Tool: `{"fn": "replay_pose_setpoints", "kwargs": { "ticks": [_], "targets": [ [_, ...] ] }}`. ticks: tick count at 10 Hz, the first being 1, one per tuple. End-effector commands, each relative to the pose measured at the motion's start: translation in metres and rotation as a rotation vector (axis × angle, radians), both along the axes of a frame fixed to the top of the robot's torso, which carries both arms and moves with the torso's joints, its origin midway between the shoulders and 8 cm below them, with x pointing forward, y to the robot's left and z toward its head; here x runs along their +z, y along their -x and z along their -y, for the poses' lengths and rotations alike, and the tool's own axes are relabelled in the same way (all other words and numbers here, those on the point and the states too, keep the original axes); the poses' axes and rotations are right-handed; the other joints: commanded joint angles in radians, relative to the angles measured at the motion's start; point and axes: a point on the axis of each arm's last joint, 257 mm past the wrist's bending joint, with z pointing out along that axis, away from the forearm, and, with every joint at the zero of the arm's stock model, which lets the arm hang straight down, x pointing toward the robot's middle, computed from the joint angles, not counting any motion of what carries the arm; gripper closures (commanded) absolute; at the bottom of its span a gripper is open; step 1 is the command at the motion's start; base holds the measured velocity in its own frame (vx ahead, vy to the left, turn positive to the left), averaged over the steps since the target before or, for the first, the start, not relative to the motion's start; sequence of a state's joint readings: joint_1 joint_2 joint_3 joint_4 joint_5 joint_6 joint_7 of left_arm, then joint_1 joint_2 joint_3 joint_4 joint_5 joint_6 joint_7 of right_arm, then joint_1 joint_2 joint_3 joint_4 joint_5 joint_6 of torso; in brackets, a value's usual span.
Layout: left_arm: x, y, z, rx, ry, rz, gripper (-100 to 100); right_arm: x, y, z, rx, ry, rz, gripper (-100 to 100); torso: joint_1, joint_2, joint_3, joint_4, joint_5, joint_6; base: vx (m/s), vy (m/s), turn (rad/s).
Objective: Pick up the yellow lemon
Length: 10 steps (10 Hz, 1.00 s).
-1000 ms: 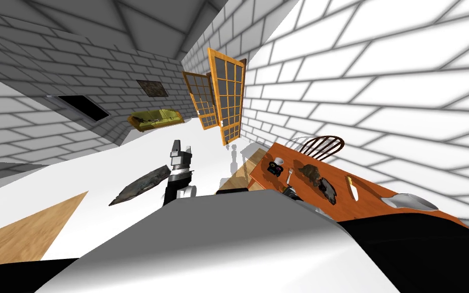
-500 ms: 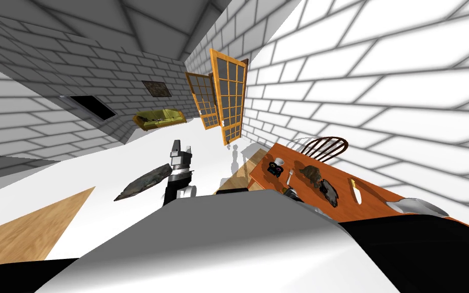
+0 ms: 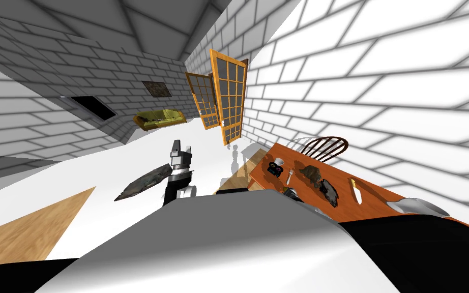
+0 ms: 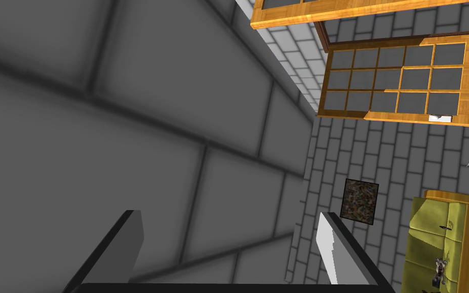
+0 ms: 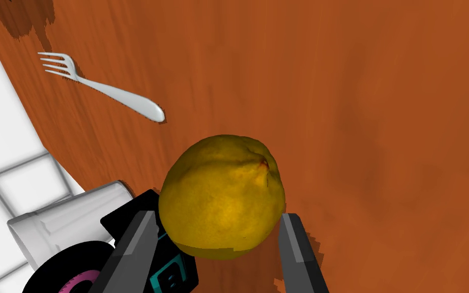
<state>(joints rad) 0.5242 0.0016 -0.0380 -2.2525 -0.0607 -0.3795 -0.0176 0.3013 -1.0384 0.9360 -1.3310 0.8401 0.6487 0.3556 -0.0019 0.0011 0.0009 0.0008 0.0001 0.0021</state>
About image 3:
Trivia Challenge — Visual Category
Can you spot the large wooden glazed door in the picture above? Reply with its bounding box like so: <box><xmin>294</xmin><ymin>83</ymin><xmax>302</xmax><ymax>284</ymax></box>
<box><xmin>209</xmin><ymin>48</ymin><xmax>249</xmax><ymax>147</ymax></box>

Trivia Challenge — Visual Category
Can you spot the dark grey flat slab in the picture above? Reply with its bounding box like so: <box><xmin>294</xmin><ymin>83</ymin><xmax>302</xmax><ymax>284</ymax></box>
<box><xmin>113</xmin><ymin>162</ymin><xmax>174</xmax><ymax>202</ymax></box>

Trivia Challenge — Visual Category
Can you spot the yellow handled knife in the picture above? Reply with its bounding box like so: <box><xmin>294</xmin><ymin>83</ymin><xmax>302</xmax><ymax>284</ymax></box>
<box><xmin>348</xmin><ymin>178</ymin><xmax>363</xmax><ymax>206</ymax></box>

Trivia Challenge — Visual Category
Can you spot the black and white mug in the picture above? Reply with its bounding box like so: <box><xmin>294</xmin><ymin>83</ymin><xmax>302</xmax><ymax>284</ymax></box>
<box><xmin>267</xmin><ymin>158</ymin><xmax>285</xmax><ymax>178</ymax></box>

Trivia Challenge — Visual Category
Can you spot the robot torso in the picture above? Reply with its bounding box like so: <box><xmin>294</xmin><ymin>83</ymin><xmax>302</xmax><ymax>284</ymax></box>
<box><xmin>34</xmin><ymin>187</ymin><xmax>402</xmax><ymax>293</ymax></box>

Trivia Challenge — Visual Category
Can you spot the dark wooden spindle chair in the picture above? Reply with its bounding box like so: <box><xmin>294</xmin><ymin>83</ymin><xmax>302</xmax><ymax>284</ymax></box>
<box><xmin>295</xmin><ymin>136</ymin><xmax>349</xmax><ymax>164</ymax></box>

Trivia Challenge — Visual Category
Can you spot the black lumpy thing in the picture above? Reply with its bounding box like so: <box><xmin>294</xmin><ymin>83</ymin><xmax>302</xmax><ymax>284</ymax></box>
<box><xmin>318</xmin><ymin>179</ymin><xmax>340</xmax><ymax>209</ymax></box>

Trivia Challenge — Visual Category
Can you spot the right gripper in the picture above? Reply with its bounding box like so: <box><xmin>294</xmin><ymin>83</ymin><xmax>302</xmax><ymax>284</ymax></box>
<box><xmin>281</xmin><ymin>186</ymin><xmax>304</xmax><ymax>203</ymax></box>

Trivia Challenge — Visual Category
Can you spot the small wooden glazed door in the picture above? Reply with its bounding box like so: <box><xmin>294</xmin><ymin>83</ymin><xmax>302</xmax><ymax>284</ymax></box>
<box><xmin>184</xmin><ymin>72</ymin><xmax>221</xmax><ymax>131</ymax></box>

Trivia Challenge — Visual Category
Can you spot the dark green lumpy thing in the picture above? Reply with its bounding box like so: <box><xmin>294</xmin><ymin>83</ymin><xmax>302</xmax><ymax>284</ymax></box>
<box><xmin>299</xmin><ymin>164</ymin><xmax>323</xmax><ymax>189</ymax></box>

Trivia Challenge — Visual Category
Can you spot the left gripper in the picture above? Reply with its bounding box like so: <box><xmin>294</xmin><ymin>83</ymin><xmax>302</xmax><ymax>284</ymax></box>
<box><xmin>169</xmin><ymin>139</ymin><xmax>194</xmax><ymax>172</ymax></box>

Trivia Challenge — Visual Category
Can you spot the orange wooden table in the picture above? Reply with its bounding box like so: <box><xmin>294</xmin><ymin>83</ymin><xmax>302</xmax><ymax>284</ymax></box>
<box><xmin>247</xmin><ymin>142</ymin><xmax>469</xmax><ymax>229</ymax></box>

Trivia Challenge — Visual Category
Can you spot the yellow sofa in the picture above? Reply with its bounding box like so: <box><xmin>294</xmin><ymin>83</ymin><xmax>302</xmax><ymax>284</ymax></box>
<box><xmin>132</xmin><ymin>108</ymin><xmax>188</xmax><ymax>132</ymax></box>

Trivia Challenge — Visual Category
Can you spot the dark picture on wall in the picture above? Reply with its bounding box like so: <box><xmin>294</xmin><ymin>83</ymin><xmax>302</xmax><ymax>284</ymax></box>
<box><xmin>141</xmin><ymin>80</ymin><xmax>173</xmax><ymax>99</ymax></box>

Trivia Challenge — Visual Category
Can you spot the pale grey bowl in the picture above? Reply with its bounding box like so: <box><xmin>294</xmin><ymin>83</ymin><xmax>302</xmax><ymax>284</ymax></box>
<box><xmin>386</xmin><ymin>197</ymin><xmax>451</xmax><ymax>219</ymax></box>

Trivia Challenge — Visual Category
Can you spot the black window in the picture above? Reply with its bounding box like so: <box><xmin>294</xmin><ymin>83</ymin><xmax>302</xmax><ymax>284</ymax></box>
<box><xmin>69</xmin><ymin>95</ymin><xmax>118</xmax><ymax>122</ymax></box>

